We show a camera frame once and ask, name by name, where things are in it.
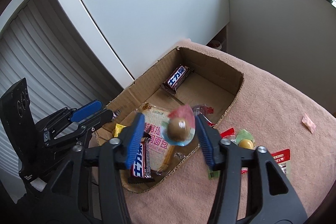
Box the green candy packet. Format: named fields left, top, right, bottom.
left=207, top=167, right=221, bottom=180

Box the yellow ball candy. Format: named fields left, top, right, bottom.
left=235, top=129, right=256, bottom=149

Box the brown cardboard box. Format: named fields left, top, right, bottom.
left=96, top=47, right=244, bottom=193

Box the brown ball candy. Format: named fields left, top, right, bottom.
left=160, top=104, right=195, bottom=147

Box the red clear plum packet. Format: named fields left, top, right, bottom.
left=220, top=127, right=236, bottom=142

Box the packaged bread loaf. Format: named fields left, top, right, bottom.
left=138, top=102, right=175, bottom=176

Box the dark snickers bar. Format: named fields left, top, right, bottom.
left=127, top=137, right=154, bottom=184

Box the red white snack pouch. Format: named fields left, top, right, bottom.
left=240, top=148, right=292, bottom=177

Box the brown snickers bar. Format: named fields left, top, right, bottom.
left=160, top=64, right=194, bottom=95

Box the red clear packet in box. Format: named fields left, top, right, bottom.
left=192, top=104, right=215, bottom=127

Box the yellow snack packet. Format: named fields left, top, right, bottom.
left=113, top=123, right=126, bottom=138

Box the pink small candy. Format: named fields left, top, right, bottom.
left=301, top=113, right=316, bottom=134

